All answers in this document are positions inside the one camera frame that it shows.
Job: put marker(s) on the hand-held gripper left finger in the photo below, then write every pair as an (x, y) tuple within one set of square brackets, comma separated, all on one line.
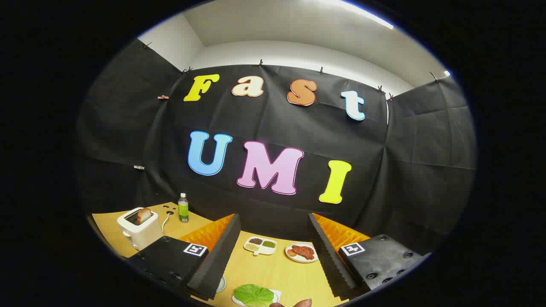
[(222, 256)]

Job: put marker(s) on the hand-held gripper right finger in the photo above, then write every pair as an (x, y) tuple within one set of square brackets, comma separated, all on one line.
[(328, 260)]

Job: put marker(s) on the green lettuce leaf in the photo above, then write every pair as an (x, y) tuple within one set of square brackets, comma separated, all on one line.
[(254, 295)]

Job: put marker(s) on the toasted bread slice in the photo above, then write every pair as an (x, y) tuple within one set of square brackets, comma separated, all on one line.
[(144, 216)]

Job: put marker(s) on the red meat slice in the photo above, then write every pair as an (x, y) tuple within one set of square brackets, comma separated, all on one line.
[(303, 251)]

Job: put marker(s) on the pale green round plate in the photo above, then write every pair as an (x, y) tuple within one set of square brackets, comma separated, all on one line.
[(222, 285)]

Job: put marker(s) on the round plate under meat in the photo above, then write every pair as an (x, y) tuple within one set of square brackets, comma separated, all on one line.
[(298, 260)]

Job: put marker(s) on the white divided dish with beans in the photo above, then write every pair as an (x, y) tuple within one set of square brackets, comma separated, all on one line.
[(261, 252)]

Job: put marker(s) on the green label drink bottle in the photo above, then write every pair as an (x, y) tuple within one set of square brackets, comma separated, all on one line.
[(183, 211)]

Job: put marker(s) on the white square plate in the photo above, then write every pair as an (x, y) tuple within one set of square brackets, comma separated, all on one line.
[(277, 294)]

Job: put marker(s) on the white toaster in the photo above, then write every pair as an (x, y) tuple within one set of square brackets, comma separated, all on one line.
[(143, 236)]

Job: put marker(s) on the black backdrop cloth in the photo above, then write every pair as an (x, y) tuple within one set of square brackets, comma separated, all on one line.
[(298, 128)]

